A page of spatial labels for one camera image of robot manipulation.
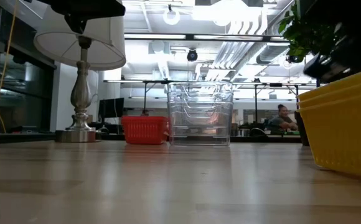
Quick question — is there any round white ceiling light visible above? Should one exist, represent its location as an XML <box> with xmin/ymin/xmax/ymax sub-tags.
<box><xmin>162</xmin><ymin>4</ymin><xmax>181</xmax><ymax>26</ymax></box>

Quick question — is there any red plastic mesh basket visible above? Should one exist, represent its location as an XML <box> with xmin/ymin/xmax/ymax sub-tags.
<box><xmin>120</xmin><ymin>115</ymin><xmax>171</xmax><ymax>146</ymax></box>

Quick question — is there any black overhead camera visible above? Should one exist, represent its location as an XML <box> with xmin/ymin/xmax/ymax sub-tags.
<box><xmin>186</xmin><ymin>48</ymin><xmax>199</xmax><ymax>62</ymax></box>

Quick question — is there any clear plastic bin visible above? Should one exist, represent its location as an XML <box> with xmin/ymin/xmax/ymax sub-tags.
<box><xmin>167</xmin><ymin>100</ymin><xmax>234</xmax><ymax>147</ymax></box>
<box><xmin>167</xmin><ymin>81</ymin><xmax>234</xmax><ymax>127</ymax></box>
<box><xmin>167</xmin><ymin>91</ymin><xmax>234</xmax><ymax>136</ymax></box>

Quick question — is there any yellow plastic mesh basket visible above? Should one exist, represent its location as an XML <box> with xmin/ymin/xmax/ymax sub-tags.
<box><xmin>296</xmin><ymin>65</ymin><xmax>361</xmax><ymax>102</ymax></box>
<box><xmin>297</xmin><ymin>79</ymin><xmax>361</xmax><ymax>109</ymax></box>
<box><xmin>298</xmin><ymin>91</ymin><xmax>361</xmax><ymax>183</ymax></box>

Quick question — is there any green plant in black pot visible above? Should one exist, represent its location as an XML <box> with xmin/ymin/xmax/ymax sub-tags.
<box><xmin>278</xmin><ymin>0</ymin><xmax>339</xmax><ymax>147</ymax></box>

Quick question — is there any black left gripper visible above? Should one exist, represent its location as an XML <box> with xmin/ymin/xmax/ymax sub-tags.
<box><xmin>39</xmin><ymin>0</ymin><xmax>126</xmax><ymax>34</ymax></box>

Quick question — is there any black computer monitor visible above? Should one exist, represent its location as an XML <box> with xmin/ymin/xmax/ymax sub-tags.
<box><xmin>98</xmin><ymin>97</ymin><xmax>125</xmax><ymax>119</ymax></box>

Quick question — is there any white shade silver table lamp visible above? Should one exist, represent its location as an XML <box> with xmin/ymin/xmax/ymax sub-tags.
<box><xmin>33</xmin><ymin>0</ymin><xmax>127</xmax><ymax>143</ymax></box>

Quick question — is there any black overhead crossbar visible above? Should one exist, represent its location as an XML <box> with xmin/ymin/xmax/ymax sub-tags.
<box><xmin>123</xmin><ymin>32</ymin><xmax>290</xmax><ymax>44</ymax></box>

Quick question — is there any black framed background table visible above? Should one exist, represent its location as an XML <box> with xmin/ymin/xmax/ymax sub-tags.
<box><xmin>103</xmin><ymin>79</ymin><xmax>169</xmax><ymax>111</ymax></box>
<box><xmin>233</xmin><ymin>81</ymin><xmax>320</xmax><ymax>124</ymax></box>

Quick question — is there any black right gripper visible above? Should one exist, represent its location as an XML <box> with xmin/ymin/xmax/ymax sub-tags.
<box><xmin>303</xmin><ymin>27</ymin><xmax>361</xmax><ymax>83</ymax></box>

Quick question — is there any black table edge rail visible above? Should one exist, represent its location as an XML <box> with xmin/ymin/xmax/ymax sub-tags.
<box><xmin>0</xmin><ymin>132</ymin><xmax>302</xmax><ymax>144</ymax></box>

